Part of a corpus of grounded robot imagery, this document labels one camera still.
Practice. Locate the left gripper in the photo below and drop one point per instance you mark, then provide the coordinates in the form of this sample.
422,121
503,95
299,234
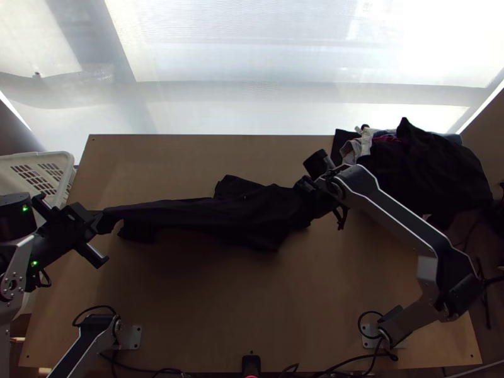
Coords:
71,228

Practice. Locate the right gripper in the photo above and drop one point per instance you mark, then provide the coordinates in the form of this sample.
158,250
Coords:
315,191

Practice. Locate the dark t-shirt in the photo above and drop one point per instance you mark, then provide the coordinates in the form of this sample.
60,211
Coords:
236,212

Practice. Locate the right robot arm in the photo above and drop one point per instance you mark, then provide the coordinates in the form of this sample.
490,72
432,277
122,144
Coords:
393,208

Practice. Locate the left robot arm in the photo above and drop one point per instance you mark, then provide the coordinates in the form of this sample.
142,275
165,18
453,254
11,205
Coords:
15,244

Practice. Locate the white laundry basket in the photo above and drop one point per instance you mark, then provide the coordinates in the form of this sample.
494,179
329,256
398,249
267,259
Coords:
35,173

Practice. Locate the heap of clothes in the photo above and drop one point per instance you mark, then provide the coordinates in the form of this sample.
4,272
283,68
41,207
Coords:
425,173

